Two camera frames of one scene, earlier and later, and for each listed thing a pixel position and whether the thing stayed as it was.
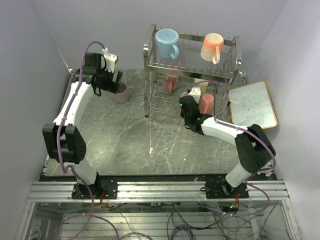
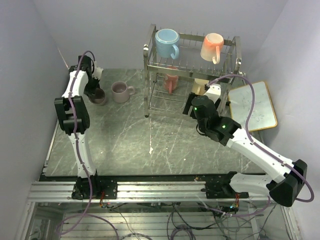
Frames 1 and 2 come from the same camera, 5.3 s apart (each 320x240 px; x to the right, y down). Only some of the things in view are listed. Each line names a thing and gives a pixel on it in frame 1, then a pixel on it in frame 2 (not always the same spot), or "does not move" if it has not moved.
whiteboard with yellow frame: x=252 y=104 does not move
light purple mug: x=123 y=93 does not move
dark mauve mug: x=185 y=94 → x=99 y=98
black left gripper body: x=107 y=83 → x=90 y=88
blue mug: x=165 y=39 does not move
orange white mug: x=210 y=49 does not move
